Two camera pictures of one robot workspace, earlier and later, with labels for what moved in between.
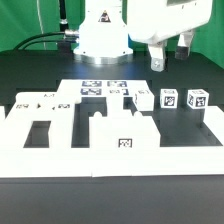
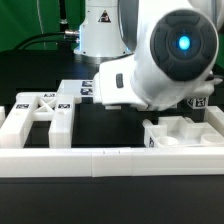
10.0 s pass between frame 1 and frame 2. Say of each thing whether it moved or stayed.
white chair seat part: moved
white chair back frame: stayed
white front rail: stayed
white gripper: moved
